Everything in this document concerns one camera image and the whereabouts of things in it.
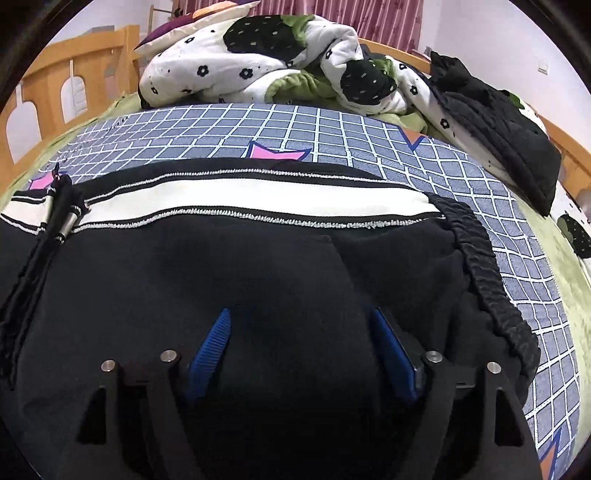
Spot black pants with white stripe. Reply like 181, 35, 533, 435
1, 159, 540, 479

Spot black quilted jacket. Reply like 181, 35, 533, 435
428, 51, 561, 216

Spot blue checkered bed sheet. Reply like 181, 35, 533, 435
27, 103, 582, 480

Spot white strawberry print duvet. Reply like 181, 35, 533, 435
138, 15, 590, 259

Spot maroon floral curtain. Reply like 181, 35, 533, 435
172, 0, 425, 54

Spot purple orange pillow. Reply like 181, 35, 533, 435
134, 1, 259, 55

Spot wooden bed frame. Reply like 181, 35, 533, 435
0, 24, 591, 204

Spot wooden rack by wall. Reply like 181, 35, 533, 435
146, 0, 179, 33

